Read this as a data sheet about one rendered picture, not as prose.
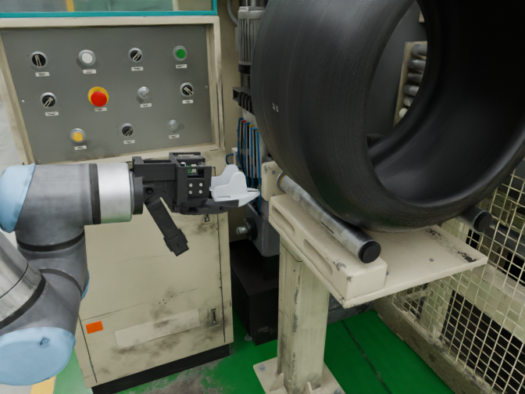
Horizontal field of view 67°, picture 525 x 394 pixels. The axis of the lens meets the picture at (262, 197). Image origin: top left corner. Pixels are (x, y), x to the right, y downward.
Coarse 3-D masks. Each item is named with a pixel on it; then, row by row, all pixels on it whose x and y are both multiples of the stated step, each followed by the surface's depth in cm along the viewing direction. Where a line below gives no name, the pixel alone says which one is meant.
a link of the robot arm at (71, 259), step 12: (72, 240) 56; (84, 240) 60; (24, 252) 55; (36, 252) 54; (48, 252) 55; (60, 252) 55; (72, 252) 57; (84, 252) 60; (36, 264) 54; (48, 264) 54; (60, 264) 55; (72, 264) 57; (84, 264) 60; (72, 276) 55; (84, 276) 59; (84, 288) 62
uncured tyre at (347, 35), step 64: (320, 0) 54; (384, 0) 51; (448, 0) 85; (512, 0) 75; (256, 64) 69; (320, 64) 54; (448, 64) 93; (512, 64) 81; (320, 128) 57; (448, 128) 95; (512, 128) 82; (320, 192) 65; (384, 192) 65; (448, 192) 85
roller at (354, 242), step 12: (288, 180) 95; (288, 192) 94; (300, 192) 89; (300, 204) 89; (312, 204) 84; (312, 216) 85; (324, 216) 80; (336, 228) 76; (348, 228) 74; (360, 228) 75; (348, 240) 73; (360, 240) 71; (372, 240) 71; (360, 252) 70; (372, 252) 70
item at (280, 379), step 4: (324, 368) 153; (280, 376) 144; (276, 380) 145; (280, 380) 145; (272, 384) 145; (276, 384) 145; (280, 384) 146; (308, 384) 141; (272, 388) 145; (276, 388) 146; (308, 388) 141; (308, 392) 142; (312, 392) 140
